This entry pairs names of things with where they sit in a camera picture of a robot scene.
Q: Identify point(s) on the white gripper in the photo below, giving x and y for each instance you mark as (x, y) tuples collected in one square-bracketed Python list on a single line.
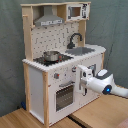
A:
[(83, 74)]

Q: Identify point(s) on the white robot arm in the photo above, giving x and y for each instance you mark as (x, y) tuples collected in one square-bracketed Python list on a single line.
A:
[(102, 82)]

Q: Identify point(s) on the wooden toy kitchen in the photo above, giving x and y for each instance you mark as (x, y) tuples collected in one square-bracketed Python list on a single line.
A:
[(40, 84)]

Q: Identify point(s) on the grey toy ice dispenser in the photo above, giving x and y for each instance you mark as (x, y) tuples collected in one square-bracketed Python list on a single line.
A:
[(92, 67)]

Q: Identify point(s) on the red right oven knob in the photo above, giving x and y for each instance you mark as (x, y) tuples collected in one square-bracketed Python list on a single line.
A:
[(74, 69)]

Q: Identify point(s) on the red oven knob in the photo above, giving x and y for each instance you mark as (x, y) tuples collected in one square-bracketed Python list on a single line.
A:
[(74, 69), (56, 76)]

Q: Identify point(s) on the grey toy sink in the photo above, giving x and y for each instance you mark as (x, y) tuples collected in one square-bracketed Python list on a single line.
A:
[(79, 51)]

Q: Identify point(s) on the black toy stovetop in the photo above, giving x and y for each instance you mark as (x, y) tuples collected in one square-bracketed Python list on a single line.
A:
[(47, 61)]

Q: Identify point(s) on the red left oven knob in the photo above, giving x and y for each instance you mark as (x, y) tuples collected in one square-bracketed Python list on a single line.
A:
[(56, 76)]

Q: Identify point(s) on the toy oven door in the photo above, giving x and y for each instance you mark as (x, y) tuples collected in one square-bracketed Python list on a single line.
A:
[(64, 96)]

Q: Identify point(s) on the silver toy pot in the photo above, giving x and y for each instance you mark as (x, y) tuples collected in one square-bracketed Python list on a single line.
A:
[(51, 55)]

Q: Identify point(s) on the toy microwave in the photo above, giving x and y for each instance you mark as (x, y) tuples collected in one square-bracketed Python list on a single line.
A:
[(78, 11)]

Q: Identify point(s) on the grey range hood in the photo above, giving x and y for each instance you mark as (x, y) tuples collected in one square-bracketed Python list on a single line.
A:
[(48, 18)]

